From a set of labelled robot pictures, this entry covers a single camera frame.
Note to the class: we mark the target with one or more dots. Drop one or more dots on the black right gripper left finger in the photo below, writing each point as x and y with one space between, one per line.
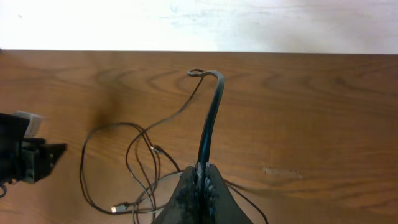
182 208

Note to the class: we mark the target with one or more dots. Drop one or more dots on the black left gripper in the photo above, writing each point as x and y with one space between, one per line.
23 158

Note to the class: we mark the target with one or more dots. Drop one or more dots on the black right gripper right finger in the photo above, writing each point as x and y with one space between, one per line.
219 205

